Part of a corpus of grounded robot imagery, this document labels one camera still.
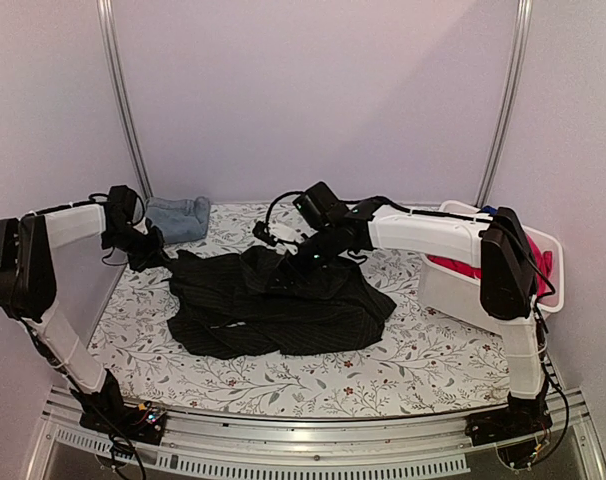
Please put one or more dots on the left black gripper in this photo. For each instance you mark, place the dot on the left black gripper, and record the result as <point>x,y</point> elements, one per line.
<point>156,255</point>

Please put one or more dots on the light blue denim skirt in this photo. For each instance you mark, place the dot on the light blue denim skirt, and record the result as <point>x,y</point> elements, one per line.
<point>180,221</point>

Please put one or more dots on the black striped garment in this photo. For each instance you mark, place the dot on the black striped garment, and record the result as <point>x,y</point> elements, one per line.
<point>227,310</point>

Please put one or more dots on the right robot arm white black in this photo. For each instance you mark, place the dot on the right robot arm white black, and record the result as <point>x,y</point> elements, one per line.
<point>512,286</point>

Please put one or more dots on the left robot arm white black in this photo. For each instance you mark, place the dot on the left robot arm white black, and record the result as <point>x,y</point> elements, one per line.
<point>28,285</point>

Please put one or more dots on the floral patterned table mat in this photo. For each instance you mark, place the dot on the floral patterned table mat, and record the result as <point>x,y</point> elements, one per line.
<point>426,362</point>

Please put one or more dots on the blue garment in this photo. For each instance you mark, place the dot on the blue garment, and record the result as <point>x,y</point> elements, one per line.
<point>488,210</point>

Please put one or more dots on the red garment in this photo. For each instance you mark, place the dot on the red garment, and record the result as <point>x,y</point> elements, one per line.
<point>453,263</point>

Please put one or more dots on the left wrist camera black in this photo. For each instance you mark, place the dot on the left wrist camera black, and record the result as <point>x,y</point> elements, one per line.
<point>123,197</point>

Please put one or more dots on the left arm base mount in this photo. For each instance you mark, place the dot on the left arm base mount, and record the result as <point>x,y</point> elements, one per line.
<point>106,412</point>

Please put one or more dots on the aluminium front rail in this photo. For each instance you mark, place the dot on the aluminium front rail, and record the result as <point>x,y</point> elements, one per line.
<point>218,445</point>

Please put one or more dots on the left aluminium frame post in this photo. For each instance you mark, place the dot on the left aluminium frame post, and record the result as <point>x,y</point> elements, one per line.
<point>117,77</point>

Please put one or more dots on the aluminium frame post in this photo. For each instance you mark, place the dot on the aluminium frame post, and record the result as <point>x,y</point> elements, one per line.
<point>117,77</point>
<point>508,99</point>

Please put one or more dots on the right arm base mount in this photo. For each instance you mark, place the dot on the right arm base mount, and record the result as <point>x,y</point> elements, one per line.
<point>523,423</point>

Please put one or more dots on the right aluminium frame post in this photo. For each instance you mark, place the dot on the right aluminium frame post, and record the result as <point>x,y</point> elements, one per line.
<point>508,99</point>

